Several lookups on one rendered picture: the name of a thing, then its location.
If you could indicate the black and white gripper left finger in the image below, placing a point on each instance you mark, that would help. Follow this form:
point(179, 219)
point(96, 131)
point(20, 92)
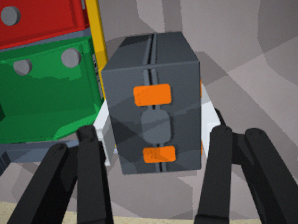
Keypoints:
point(46, 198)

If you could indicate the yellow bar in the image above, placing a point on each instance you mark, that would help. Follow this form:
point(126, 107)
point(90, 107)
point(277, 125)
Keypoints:
point(97, 35)

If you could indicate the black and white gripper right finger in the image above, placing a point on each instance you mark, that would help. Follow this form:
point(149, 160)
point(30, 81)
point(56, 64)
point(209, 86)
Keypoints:
point(273, 188)

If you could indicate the dark grey case with orange latches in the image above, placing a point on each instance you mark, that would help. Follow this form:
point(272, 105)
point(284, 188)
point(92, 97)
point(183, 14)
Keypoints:
point(153, 92)

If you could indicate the green bin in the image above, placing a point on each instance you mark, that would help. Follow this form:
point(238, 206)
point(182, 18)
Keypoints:
point(51, 101)

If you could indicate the grey metal disc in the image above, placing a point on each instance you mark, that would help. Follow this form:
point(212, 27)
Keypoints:
point(71, 57)
point(23, 67)
point(10, 15)

